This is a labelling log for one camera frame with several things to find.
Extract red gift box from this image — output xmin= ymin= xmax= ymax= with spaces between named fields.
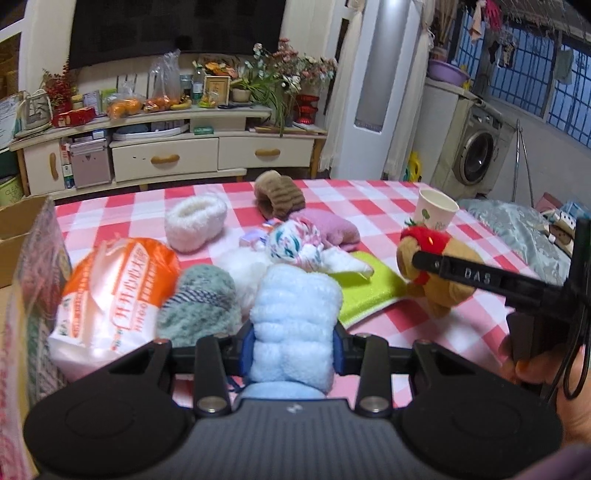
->
xmin=51 ymin=106 xmax=97 ymax=128

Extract red white checkered tablecloth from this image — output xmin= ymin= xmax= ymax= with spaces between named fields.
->
xmin=51 ymin=178 xmax=591 ymax=416

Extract white fluffy plush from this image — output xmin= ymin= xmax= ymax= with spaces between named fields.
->
xmin=215 ymin=247 xmax=278 ymax=301

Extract green glass bottle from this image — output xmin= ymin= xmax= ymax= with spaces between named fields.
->
xmin=191 ymin=66 xmax=206 ymax=105

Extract white handbag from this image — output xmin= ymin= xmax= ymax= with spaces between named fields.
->
xmin=20 ymin=89 xmax=54 ymax=129

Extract black cable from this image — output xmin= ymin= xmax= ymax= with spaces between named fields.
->
xmin=544 ymin=318 xmax=590 ymax=403

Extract yellow green sponge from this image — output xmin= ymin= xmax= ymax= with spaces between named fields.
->
xmin=329 ymin=251 xmax=417 ymax=325

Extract green grey fluffy sock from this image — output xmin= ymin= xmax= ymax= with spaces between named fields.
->
xmin=157 ymin=265 xmax=243 ymax=350

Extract white paper cup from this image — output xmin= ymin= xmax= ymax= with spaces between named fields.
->
xmin=414 ymin=188 xmax=461 ymax=230

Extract white paper calendar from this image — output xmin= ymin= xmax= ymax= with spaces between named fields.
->
xmin=0 ymin=94 xmax=24 ymax=151

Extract orange white tissue bag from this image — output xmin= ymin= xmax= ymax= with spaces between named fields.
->
xmin=48 ymin=237 xmax=182 ymax=384

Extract white fluffy baby shoe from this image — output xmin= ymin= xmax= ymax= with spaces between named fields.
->
xmin=165 ymin=194 xmax=228 ymax=254

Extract black television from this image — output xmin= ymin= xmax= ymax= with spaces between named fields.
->
xmin=68 ymin=0 xmax=288 ymax=71

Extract brown fluffy sock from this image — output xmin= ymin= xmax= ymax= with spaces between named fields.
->
xmin=253 ymin=170 xmax=308 ymax=222

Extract cardboard box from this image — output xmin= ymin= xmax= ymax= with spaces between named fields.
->
xmin=0 ymin=196 xmax=56 ymax=289

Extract red lantern ornament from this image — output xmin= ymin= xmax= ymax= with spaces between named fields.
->
xmin=295 ymin=94 xmax=321 ymax=125

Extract person's right forearm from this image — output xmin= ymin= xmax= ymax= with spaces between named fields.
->
xmin=542 ymin=440 xmax=591 ymax=480

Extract purple plastic basin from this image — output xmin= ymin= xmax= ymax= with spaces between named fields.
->
xmin=427 ymin=59 xmax=471 ymax=87

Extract potted spider plant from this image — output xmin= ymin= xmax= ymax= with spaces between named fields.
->
xmin=230 ymin=73 xmax=297 ymax=136

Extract pink plush cloth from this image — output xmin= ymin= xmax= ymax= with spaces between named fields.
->
xmin=288 ymin=209 xmax=362 ymax=253

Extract red berry branch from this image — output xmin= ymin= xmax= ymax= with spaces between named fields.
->
xmin=41 ymin=59 xmax=77 ymax=110

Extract person's right hand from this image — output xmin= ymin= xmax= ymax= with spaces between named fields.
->
xmin=500 ymin=335 xmax=591 ymax=451

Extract dark hanging clothes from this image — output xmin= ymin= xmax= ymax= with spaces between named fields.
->
xmin=486 ymin=27 xmax=519 ymax=68

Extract yellow plastic toy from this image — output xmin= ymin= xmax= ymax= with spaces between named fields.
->
xmin=405 ymin=152 xmax=424 ymax=182

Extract floral white cloth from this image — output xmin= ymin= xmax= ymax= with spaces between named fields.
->
xmin=266 ymin=219 xmax=374 ymax=280

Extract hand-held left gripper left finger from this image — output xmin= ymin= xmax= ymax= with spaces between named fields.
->
xmin=98 ymin=320 xmax=257 ymax=419

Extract white standing air conditioner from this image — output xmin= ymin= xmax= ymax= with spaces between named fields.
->
xmin=330 ymin=0 xmax=433 ymax=182

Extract cream television cabinet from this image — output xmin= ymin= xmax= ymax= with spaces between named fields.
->
xmin=9 ymin=104 xmax=329 ymax=195

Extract metal drying rack pole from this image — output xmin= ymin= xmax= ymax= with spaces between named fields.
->
xmin=512 ymin=119 xmax=537 ymax=209

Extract pile of oranges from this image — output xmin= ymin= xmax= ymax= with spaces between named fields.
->
xmin=143 ymin=95 xmax=179 ymax=112

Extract light blue fluffy towel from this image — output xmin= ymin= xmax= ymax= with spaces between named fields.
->
xmin=248 ymin=264 xmax=345 ymax=398

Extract brown bear plush toy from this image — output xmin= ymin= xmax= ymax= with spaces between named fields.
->
xmin=397 ymin=224 xmax=486 ymax=319

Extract artificial flower bouquet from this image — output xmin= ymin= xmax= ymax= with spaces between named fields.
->
xmin=253 ymin=39 xmax=339 ymax=94

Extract pink storage box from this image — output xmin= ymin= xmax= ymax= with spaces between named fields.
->
xmin=69 ymin=140 xmax=113 ymax=188

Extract printed plastic bag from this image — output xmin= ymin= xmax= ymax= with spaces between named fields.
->
xmin=0 ymin=198 xmax=75 ymax=480

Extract wooden picture frame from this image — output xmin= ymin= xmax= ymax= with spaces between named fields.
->
xmin=203 ymin=76 xmax=231 ymax=105

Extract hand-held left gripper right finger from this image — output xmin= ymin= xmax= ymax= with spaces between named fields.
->
xmin=333 ymin=320 xmax=486 ymax=417

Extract clear plastic bag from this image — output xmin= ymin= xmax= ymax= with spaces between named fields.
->
xmin=148 ymin=50 xmax=182 ymax=100

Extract silver washing machine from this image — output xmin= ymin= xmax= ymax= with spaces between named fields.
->
xmin=431 ymin=97 xmax=516 ymax=198

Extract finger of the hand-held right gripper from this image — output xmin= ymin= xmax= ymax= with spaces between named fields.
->
xmin=412 ymin=250 xmax=555 ymax=308

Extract green hanging shirt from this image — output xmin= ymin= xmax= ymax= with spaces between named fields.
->
xmin=553 ymin=48 xmax=576 ymax=84

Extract grey bed blanket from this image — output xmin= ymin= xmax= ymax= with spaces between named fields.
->
xmin=456 ymin=198 xmax=579 ymax=283

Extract bag of oranges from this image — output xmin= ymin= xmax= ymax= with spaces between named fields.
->
xmin=106 ymin=94 xmax=144 ymax=117

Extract dried reed bundle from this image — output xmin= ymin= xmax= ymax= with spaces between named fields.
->
xmin=434 ymin=0 xmax=458 ymax=47

